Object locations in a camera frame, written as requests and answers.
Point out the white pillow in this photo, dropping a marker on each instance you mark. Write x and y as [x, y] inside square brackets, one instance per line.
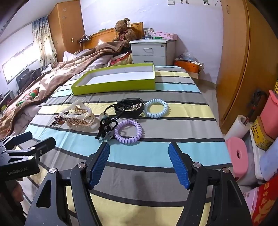
[70, 56]

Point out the red black hand tool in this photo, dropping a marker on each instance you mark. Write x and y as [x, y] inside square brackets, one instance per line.
[257, 102]

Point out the brown teddy bear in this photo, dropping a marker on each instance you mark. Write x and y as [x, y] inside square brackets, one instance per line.
[123, 30]

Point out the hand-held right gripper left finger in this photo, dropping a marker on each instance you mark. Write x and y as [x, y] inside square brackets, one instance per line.
[100, 165]

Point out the window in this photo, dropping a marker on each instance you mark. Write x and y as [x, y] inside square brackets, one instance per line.
[19, 63]

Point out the black oval case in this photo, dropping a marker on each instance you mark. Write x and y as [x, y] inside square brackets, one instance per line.
[128, 113]

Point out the yellow tin box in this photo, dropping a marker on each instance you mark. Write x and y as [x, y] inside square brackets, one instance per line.
[260, 137]

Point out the white paper roll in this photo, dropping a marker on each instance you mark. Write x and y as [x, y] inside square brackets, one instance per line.
[235, 128]

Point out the lime green cardboard box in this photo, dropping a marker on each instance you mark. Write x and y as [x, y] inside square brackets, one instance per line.
[121, 75]

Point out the person's left hand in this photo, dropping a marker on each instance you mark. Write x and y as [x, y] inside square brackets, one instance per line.
[17, 191]

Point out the grey nightstand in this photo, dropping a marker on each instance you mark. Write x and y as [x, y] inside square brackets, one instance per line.
[152, 51]

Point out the large wooden wardrobe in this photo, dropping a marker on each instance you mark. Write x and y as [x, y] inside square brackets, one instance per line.
[245, 65]

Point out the striped bedsheet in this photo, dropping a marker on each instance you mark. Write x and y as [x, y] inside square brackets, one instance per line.
[173, 130]

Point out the wooden headboard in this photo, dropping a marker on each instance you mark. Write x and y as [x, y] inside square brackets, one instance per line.
[102, 38]

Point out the pink plastic container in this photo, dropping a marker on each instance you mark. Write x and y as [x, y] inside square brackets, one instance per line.
[270, 117]

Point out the yellow red pillow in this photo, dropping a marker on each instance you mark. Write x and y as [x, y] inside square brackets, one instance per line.
[121, 59]

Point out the wooden corner cabinet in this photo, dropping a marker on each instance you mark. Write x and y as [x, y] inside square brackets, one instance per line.
[65, 28]

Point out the brown blanket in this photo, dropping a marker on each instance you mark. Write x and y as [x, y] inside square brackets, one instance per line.
[54, 76]

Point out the patterned curtain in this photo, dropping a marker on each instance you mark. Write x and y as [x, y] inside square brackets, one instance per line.
[44, 41]

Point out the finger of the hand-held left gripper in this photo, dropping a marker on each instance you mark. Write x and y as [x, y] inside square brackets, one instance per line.
[19, 138]
[44, 145]

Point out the clear amber hair claw clip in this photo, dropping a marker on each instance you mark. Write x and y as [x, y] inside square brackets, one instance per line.
[78, 118]

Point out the orange storage box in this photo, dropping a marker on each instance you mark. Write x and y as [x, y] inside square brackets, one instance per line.
[187, 66]

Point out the pink flowered box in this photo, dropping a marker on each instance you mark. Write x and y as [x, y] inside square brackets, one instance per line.
[165, 35]

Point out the red printed box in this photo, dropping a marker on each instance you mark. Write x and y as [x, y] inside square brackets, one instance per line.
[266, 204]

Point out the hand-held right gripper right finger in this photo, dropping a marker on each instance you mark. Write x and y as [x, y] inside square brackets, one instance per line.
[178, 165]

